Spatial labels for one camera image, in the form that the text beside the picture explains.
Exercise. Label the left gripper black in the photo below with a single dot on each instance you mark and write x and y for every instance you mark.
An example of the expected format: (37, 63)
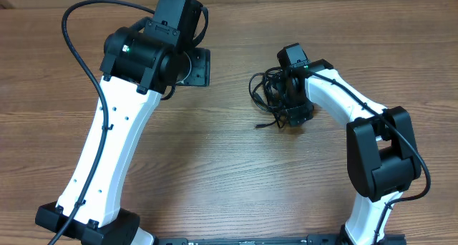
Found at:
(201, 75)

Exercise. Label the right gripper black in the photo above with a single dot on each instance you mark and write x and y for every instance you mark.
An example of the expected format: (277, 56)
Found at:
(297, 111)

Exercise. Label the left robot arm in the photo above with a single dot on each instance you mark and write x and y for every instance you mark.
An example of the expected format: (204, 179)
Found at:
(142, 65)

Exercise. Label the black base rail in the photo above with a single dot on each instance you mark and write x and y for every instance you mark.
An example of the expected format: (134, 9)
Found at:
(250, 241)

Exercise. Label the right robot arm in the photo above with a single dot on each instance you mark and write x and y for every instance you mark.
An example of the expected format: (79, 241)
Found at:
(382, 158)

